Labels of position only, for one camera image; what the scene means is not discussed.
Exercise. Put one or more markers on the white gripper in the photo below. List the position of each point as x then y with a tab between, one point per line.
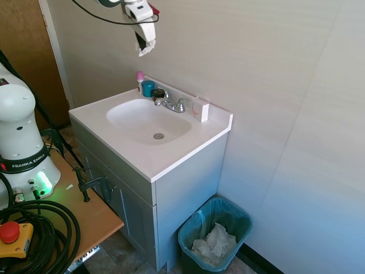
148	31

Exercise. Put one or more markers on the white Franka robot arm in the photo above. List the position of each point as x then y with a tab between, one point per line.
17	114

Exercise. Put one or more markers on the teal trash bag liner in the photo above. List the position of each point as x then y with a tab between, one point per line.
228	212

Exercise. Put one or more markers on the large discarded white tissue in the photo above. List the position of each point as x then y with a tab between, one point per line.
221	238

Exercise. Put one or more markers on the small discarded white tissue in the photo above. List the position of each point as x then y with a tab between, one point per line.
199	246

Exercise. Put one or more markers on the dark green trash bin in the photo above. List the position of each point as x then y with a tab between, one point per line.
188	257

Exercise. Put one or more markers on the white bottle with pink cap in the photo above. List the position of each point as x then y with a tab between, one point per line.
139	78

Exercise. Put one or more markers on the teal plastic cup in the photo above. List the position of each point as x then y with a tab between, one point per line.
148	89

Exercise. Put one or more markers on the black round jar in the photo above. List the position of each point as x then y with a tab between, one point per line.
158	93

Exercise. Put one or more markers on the white cardboard box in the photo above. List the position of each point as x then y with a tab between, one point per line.
199	109

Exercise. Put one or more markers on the chrome sink drain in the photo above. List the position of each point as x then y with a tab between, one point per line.
158	136

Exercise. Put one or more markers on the brown wooden door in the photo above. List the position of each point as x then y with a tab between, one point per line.
25	34

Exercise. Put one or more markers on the white sink countertop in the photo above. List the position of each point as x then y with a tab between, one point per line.
176	154

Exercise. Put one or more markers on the black C-clamp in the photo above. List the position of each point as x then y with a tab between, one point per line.
52	140
85	185

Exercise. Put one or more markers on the metal cabinet knob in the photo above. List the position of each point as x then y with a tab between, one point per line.
113	188

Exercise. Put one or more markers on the white paper scrap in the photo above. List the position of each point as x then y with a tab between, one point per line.
69	187

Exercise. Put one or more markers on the grey vanity cabinet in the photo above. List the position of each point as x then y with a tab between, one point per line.
185	199

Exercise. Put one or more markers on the wooden table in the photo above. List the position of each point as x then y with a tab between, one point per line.
94	217

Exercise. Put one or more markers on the yellow emergency stop box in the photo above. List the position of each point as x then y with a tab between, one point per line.
17	237

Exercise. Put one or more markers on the wrist camera with red mount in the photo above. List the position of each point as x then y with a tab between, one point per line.
138	11

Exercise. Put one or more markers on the white door frame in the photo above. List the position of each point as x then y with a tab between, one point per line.
57	57

